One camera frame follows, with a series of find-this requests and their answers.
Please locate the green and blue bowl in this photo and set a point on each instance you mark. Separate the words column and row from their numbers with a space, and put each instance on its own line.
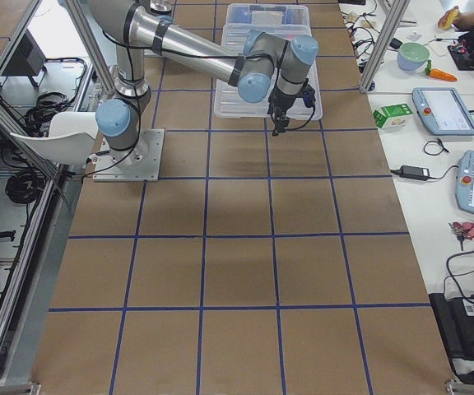
column 411, row 56

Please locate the clear plastic storage box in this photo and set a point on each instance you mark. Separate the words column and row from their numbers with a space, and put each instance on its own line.
column 234, row 35

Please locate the aluminium frame post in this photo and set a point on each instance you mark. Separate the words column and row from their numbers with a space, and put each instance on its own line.
column 385, row 36

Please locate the black power adapter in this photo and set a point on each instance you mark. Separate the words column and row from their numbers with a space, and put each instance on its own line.
column 412, row 172

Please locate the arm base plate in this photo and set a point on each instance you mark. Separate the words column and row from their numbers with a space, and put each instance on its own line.
column 142, row 164

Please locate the green white carton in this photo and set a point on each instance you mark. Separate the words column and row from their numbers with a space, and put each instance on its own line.
column 392, row 116

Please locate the blue plastic tray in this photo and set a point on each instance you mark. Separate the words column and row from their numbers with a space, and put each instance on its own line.
column 267, row 14

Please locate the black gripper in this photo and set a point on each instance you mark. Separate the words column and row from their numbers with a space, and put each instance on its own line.
column 280, row 102

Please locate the toy carrot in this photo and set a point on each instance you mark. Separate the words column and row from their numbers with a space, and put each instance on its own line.
column 438, row 74

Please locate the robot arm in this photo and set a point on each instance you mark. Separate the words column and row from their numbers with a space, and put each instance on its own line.
column 270, row 68

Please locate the upper teach pendant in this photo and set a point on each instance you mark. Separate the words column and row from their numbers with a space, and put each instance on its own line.
column 442, row 111

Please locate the white chair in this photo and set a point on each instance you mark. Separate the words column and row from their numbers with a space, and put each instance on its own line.
column 70, row 141

